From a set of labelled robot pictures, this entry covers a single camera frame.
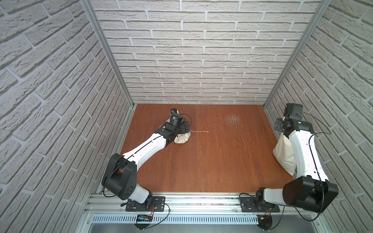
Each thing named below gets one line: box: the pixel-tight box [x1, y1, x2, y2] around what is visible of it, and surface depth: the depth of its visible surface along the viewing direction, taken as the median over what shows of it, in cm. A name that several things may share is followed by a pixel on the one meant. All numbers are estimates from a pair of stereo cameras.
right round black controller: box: [256, 214, 273, 231], surface depth 72 cm
